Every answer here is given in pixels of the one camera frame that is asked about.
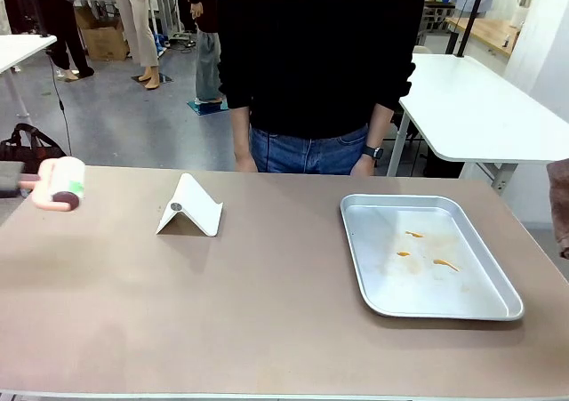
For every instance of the person's right hand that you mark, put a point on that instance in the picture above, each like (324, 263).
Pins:
(245, 163)

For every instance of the person's left hand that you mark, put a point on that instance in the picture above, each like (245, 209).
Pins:
(363, 167)

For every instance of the pink white lint roller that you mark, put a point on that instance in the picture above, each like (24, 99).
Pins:
(66, 181)

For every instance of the brown towel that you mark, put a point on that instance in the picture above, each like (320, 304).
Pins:
(560, 205)

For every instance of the person's left forearm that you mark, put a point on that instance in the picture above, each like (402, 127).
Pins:
(380, 125)

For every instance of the person's right forearm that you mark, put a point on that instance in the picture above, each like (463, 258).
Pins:
(241, 130)

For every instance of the black wrist watch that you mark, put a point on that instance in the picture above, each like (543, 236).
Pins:
(372, 152)

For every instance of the person's blue jeans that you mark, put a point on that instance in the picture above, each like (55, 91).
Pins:
(306, 154)

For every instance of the blue floor mat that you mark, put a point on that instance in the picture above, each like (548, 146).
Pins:
(209, 107)

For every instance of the white folded roller stand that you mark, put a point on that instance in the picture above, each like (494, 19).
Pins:
(191, 210)

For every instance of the orange sauce smear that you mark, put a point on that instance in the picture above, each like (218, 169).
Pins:
(414, 234)

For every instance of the small orange sauce spot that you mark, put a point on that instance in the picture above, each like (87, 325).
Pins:
(403, 254)

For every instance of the background person grey jeans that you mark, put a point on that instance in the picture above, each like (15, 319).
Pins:
(206, 63)

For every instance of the dark floor mat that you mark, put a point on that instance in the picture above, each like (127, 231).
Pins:
(153, 79)

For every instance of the person's black sweater torso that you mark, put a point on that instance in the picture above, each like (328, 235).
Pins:
(320, 50)

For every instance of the long orange sauce streak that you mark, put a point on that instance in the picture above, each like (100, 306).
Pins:
(444, 263)

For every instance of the large white side table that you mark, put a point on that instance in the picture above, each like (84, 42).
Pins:
(480, 107)

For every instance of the silver metal tray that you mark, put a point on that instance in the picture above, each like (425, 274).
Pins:
(400, 294)

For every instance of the background person beige trousers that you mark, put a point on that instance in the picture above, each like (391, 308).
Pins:
(138, 23)

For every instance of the black tripod pole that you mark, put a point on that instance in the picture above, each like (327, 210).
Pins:
(470, 23)

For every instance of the wooden top work table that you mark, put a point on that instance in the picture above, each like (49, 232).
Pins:
(489, 34)

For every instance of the brown cardboard box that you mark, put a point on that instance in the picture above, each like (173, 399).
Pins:
(104, 41)

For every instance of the black bag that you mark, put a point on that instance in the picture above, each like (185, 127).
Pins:
(40, 149)

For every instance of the background person black clothes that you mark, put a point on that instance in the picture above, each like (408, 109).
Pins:
(66, 32)

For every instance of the small white side table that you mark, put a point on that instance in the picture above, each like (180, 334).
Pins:
(22, 47)

